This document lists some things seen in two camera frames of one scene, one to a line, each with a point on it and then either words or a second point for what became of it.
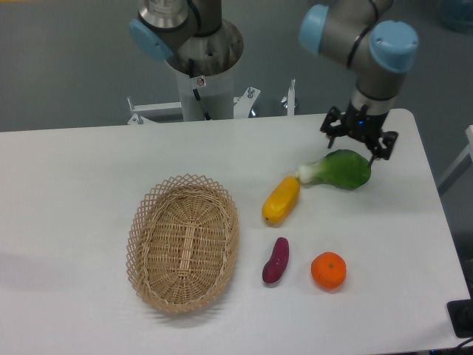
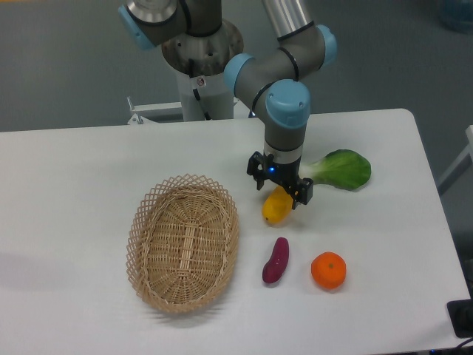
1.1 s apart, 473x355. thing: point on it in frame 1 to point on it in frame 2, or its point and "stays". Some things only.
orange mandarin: (329, 269) stays
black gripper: (359, 124) to (262, 166)
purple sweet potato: (273, 269) stays
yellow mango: (281, 200) stays
